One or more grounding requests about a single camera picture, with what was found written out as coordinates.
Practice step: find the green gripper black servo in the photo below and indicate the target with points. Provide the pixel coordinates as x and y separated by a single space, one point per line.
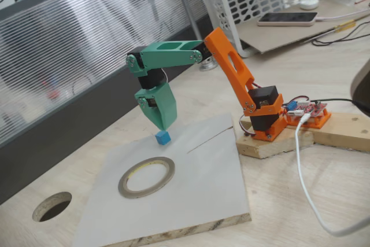
165 103

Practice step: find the small blue cube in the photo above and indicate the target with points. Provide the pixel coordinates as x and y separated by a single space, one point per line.
162 138

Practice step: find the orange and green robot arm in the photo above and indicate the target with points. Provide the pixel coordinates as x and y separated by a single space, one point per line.
218 44

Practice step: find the small silver metal object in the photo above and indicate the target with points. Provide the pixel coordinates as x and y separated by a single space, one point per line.
208 65

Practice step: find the white-faced plywood board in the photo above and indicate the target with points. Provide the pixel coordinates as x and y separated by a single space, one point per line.
188 195

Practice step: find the ribbed translucent desk partition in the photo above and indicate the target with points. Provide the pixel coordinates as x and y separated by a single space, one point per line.
86 56

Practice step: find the light wooden base block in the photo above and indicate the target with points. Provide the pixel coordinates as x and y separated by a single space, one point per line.
274 147

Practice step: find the red circuit board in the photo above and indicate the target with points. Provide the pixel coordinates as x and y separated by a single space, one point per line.
312 108

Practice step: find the smartphone with pink case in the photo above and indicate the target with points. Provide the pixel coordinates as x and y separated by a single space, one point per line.
286 18

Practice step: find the orange circuit board holder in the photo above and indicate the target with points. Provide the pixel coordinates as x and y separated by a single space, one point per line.
321 121

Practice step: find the white earbuds case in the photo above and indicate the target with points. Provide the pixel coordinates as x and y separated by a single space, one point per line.
308 4

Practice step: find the light wooden plank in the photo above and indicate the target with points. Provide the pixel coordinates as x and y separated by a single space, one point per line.
347 134

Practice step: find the brown cardboard sheet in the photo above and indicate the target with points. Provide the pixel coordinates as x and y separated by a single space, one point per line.
332 8

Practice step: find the dark grey rounded object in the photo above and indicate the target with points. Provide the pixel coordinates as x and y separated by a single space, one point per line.
362 90

